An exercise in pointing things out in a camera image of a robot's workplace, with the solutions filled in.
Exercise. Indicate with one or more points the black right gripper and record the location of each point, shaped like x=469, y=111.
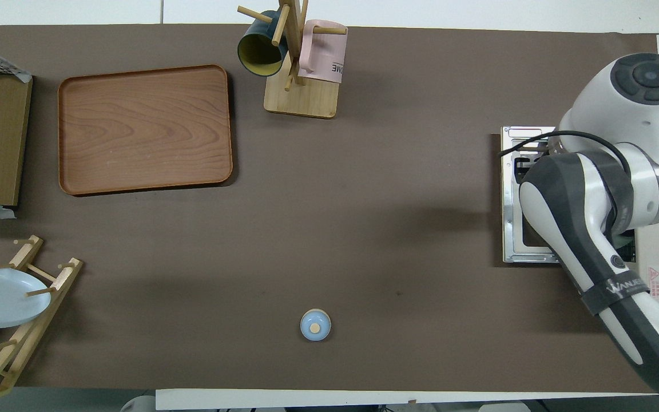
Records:
x=527, y=167

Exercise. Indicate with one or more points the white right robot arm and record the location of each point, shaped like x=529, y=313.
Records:
x=650, y=131

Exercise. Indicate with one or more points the brown table mat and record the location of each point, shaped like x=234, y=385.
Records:
x=364, y=200

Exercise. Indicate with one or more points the pink mug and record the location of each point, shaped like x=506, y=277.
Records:
x=324, y=63

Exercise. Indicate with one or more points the wooden mug tree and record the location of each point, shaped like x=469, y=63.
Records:
x=306, y=100

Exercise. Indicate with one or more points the dark blue mug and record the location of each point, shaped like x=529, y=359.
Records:
x=258, y=51

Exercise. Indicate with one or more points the brown wooden tray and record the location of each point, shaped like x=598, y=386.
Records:
x=146, y=131

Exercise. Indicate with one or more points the wooden plate rack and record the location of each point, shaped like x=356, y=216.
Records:
x=63, y=280

